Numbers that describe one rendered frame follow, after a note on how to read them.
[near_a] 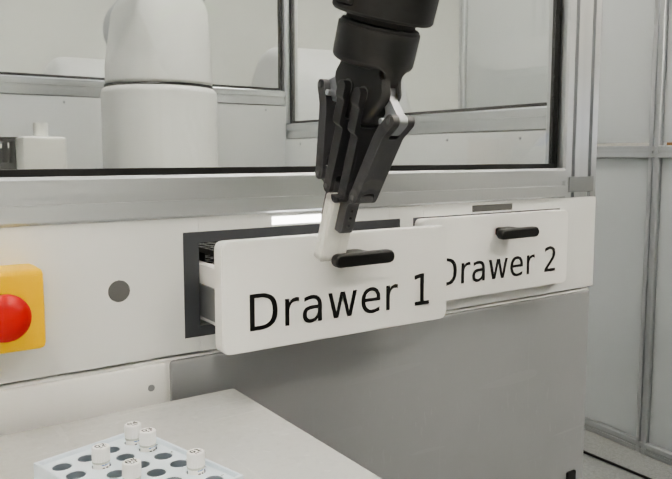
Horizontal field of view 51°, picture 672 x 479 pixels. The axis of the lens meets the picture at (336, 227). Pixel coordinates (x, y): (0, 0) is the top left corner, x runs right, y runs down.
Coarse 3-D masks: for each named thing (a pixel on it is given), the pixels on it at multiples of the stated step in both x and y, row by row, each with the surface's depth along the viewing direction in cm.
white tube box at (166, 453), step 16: (80, 448) 52; (112, 448) 53; (128, 448) 52; (160, 448) 52; (176, 448) 52; (48, 464) 50; (64, 464) 50; (80, 464) 50; (112, 464) 50; (144, 464) 50; (160, 464) 50; (176, 464) 50; (208, 464) 49
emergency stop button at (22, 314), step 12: (0, 300) 58; (12, 300) 59; (0, 312) 58; (12, 312) 59; (24, 312) 59; (0, 324) 58; (12, 324) 59; (24, 324) 59; (0, 336) 58; (12, 336) 59
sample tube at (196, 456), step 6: (192, 450) 49; (198, 450) 49; (192, 456) 48; (198, 456) 48; (204, 456) 48; (192, 462) 48; (198, 462) 48; (204, 462) 49; (192, 468) 48; (198, 468) 49; (192, 474) 48; (198, 474) 48
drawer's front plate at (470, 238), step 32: (416, 224) 92; (448, 224) 93; (480, 224) 96; (512, 224) 100; (544, 224) 104; (448, 256) 94; (480, 256) 97; (512, 256) 101; (544, 256) 104; (448, 288) 94; (480, 288) 97; (512, 288) 101
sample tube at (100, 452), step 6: (96, 444) 50; (102, 444) 50; (108, 444) 50; (96, 450) 49; (102, 450) 49; (108, 450) 49; (96, 456) 49; (102, 456) 49; (108, 456) 49; (96, 462) 49; (102, 462) 49; (108, 462) 49; (96, 468) 49; (102, 468) 49
